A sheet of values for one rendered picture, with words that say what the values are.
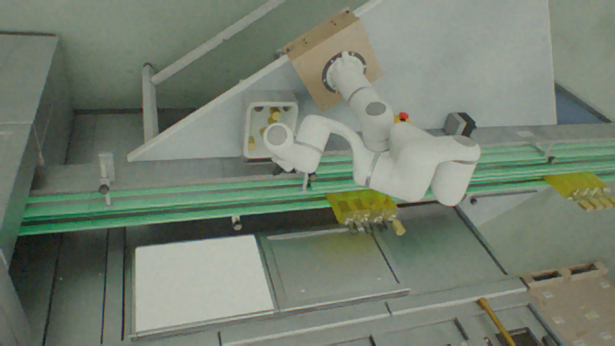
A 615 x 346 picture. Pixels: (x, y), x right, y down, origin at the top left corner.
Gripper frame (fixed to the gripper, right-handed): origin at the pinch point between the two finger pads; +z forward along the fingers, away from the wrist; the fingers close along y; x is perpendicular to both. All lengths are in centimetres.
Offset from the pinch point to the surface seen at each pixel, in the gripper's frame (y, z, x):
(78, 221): -61, 0, 40
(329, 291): -26.1, 19.4, -33.7
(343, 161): 11.1, 27.7, -7.5
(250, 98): 5.1, 5.3, 26.3
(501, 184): 53, 73, -61
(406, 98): 47, 39, -8
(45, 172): -56, -3, 59
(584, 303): 93, 383, -243
